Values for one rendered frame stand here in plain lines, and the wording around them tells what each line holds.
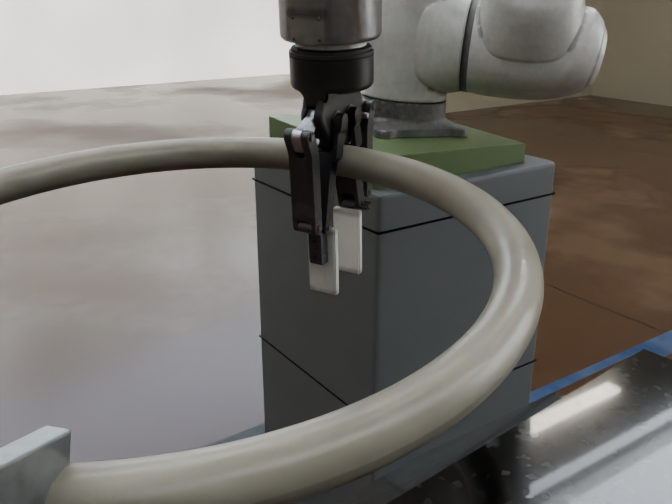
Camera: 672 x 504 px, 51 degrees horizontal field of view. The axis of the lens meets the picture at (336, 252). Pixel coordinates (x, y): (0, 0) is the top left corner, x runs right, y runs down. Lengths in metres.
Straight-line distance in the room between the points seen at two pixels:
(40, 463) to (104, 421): 1.76
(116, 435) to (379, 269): 1.08
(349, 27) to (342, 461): 0.39
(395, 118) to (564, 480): 0.88
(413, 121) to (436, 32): 0.15
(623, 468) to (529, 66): 0.83
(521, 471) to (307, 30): 0.38
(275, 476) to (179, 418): 1.72
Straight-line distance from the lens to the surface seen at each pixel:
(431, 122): 1.26
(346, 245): 0.73
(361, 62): 0.63
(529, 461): 0.45
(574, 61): 1.20
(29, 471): 0.29
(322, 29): 0.60
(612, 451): 0.48
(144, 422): 2.02
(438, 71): 1.22
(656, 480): 0.46
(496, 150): 1.24
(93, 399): 2.15
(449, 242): 1.18
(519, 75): 1.21
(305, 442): 0.30
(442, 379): 0.33
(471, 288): 1.25
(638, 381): 0.56
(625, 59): 8.09
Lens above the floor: 1.09
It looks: 20 degrees down
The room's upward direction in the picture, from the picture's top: straight up
